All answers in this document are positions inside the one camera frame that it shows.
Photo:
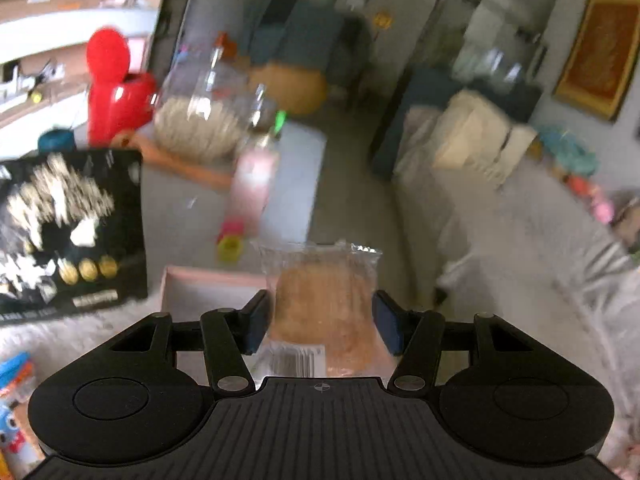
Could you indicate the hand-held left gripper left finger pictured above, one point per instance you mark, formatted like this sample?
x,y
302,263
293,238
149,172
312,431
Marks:
x,y
257,321

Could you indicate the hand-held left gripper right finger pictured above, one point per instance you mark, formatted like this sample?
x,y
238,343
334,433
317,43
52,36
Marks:
x,y
387,322

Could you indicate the pink cardboard box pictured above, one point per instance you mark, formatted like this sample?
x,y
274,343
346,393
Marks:
x,y
210,285

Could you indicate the round pastry clear packet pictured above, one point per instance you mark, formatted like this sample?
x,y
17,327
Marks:
x,y
320,305

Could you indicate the yellow green small cup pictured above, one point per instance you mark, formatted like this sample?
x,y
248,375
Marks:
x,y
230,249

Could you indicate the pink plastic container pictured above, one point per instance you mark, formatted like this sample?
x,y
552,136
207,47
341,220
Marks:
x,y
252,187

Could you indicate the grey side table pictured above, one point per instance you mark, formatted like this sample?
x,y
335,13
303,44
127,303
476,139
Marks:
x,y
297,180

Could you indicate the wooden tray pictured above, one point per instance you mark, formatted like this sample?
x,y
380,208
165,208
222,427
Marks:
x,y
190,172

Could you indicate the white lace tablecloth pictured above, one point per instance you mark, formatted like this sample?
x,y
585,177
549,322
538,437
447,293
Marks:
x,y
60,335

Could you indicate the small green object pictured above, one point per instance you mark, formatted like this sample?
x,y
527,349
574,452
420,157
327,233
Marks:
x,y
281,120

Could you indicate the beige cushion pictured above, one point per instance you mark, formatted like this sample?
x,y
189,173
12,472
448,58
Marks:
x,y
472,132

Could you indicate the small glass jar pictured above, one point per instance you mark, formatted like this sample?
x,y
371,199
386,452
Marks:
x,y
261,110

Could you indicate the large glass jar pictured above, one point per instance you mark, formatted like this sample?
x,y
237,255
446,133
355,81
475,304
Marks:
x,y
200,115

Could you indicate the black snack bag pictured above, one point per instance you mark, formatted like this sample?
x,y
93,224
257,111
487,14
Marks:
x,y
55,240

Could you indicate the colorful toy pile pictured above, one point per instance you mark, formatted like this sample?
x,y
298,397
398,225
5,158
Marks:
x,y
570,157

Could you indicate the blue cartoon snack packet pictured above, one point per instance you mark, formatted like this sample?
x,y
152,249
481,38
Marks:
x,y
15,410

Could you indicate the red figure-shaped container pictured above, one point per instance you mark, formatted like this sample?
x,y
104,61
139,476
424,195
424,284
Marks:
x,y
112,95

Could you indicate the small teal object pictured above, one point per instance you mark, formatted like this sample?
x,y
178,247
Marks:
x,y
55,141

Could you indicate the gold framed picture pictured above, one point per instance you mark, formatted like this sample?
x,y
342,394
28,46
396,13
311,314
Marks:
x,y
597,55

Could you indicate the white shelf unit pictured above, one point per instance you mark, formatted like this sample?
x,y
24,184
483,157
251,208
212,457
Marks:
x,y
50,35

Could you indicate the red gold wall ornament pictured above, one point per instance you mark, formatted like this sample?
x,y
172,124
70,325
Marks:
x,y
382,20

